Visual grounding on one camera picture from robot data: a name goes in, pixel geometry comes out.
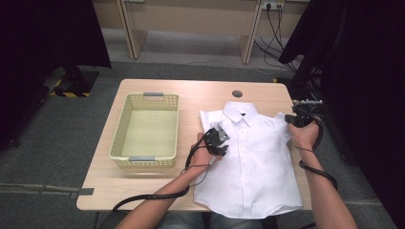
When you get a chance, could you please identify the yellow perforated plastic basket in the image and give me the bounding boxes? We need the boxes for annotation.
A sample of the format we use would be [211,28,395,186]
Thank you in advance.
[108,92,180,170]

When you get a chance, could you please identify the person's legs in jeans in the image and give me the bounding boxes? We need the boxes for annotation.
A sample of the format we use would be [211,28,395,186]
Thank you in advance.
[159,211,266,229]

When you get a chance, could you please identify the person's left hand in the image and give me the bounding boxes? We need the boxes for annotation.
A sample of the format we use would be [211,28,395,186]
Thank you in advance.
[189,133,221,170]

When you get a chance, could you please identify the black floor cable bundle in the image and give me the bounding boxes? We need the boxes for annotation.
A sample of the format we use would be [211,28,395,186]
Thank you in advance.
[252,4,304,73]

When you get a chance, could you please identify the beige wooden desk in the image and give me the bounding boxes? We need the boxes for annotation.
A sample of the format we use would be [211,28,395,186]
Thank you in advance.
[92,0,311,65]

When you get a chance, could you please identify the white wall power outlet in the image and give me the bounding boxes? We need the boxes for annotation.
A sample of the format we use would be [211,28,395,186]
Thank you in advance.
[261,0,286,10]

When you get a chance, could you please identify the person's right hand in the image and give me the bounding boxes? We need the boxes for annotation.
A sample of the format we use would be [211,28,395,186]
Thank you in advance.
[287,118,320,151]

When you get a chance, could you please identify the grey floor tape patch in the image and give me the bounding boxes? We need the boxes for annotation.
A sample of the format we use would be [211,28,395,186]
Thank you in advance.
[70,187,96,199]

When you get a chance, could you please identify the white button-up shirt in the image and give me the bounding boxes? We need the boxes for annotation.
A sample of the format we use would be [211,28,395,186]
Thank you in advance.
[193,100,304,219]

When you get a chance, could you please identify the black stand base hazard stripes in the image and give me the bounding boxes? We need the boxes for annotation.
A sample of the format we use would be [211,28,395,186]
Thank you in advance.
[271,77,307,104]
[42,65,100,99]

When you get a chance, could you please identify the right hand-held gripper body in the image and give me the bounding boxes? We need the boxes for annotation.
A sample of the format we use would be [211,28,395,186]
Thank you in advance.
[292,99,323,128]

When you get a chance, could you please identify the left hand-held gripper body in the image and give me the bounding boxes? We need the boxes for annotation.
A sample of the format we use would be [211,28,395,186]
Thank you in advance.
[203,124,231,156]

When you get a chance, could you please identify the black curtain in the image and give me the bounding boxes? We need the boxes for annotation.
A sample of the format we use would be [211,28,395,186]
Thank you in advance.
[278,0,405,229]
[0,0,113,151]

